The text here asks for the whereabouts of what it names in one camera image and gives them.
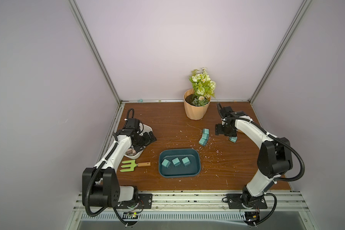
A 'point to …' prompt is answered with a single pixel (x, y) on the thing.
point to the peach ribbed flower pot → (192, 111)
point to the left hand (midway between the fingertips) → (153, 140)
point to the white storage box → (146, 128)
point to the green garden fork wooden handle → (132, 165)
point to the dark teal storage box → (192, 169)
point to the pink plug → (131, 151)
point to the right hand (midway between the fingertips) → (221, 132)
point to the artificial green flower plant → (203, 87)
